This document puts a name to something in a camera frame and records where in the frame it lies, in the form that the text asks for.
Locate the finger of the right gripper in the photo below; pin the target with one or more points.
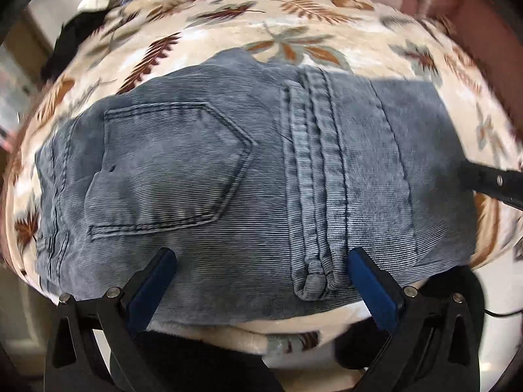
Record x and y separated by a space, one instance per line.
504 186

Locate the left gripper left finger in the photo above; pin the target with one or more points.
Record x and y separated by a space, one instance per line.
93 342

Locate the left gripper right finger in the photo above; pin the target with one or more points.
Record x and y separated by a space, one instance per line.
432 343

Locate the blue denim pants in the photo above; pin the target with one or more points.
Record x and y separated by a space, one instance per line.
261 178

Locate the leaf print blanket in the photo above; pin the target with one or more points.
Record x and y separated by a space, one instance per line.
149 38

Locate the black cloth pile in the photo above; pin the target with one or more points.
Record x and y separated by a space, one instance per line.
72 35

